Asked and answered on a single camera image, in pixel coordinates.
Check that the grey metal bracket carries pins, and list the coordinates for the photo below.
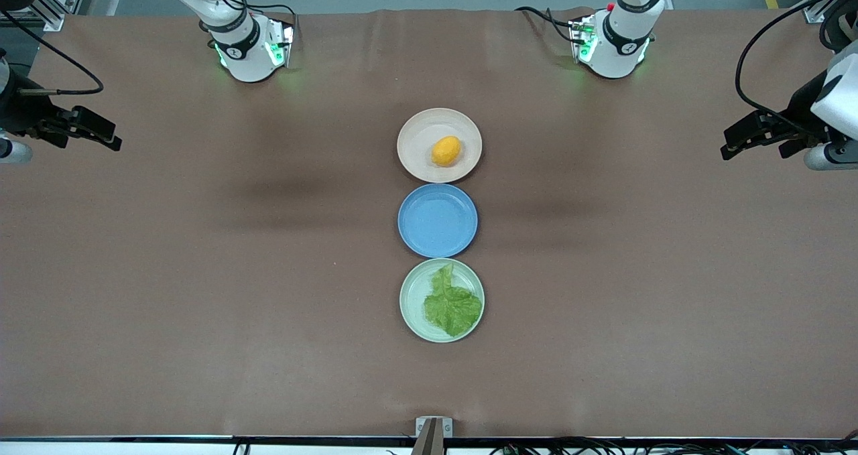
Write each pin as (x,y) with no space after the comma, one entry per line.
(433,431)

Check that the brown table mat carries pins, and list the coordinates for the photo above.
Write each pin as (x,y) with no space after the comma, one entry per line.
(201,274)

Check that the green lettuce leaf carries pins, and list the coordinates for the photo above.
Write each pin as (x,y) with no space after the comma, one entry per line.
(452,307)

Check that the blue round plate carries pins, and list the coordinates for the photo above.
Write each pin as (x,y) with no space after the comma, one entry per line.
(437,220)

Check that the beige round plate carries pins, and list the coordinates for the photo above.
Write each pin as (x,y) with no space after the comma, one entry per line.
(419,153)

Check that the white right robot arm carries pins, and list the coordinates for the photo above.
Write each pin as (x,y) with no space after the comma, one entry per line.
(248,53)

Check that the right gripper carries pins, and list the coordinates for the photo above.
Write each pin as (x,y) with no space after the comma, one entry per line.
(27,112)

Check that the pale green round plate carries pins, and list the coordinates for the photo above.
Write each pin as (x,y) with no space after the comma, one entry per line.
(415,294)

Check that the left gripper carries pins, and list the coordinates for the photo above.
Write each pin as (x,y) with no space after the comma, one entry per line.
(799,116)

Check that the yellow lemon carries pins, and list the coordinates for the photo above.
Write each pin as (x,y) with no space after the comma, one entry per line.
(446,151)

